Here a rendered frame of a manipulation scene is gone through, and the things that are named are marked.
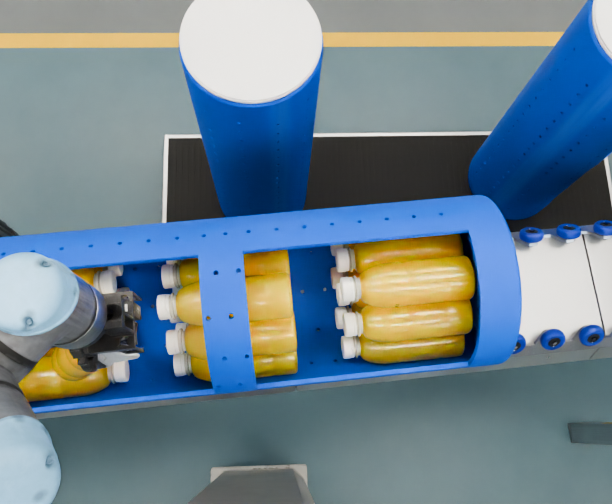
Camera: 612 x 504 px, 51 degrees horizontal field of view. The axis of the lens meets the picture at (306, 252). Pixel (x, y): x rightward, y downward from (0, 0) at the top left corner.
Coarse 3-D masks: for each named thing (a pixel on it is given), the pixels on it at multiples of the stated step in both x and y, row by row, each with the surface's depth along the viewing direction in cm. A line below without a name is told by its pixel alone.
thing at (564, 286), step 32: (544, 256) 128; (576, 256) 128; (608, 256) 128; (544, 288) 126; (576, 288) 126; (608, 288) 127; (544, 320) 124; (576, 320) 125; (608, 320) 125; (576, 352) 128; (608, 352) 129; (320, 384) 126; (352, 384) 128
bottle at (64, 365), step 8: (56, 352) 99; (64, 352) 94; (56, 360) 99; (64, 360) 95; (72, 360) 92; (56, 368) 100; (64, 368) 97; (72, 368) 95; (80, 368) 93; (64, 376) 100; (72, 376) 99; (80, 376) 98
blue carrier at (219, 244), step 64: (0, 256) 95; (64, 256) 95; (128, 256) 94; (192, 256) 95; (320, 256) 119; (512, 256) 95; (320, 320) 119; (512, 320) 96; (128, 384) 110; (192, 384) 109; (256, 384) 101
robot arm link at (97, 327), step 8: (96, 296) 68; (104, 304) 71; (96, 312) 72; (104, 312) 70; (96, 320) 68; (104, 320) 70; (96, 328) 69; (88, 336) 68; (96, 336) 70; (64, 344) 67; (72, 344) 68; (80, 344) 69
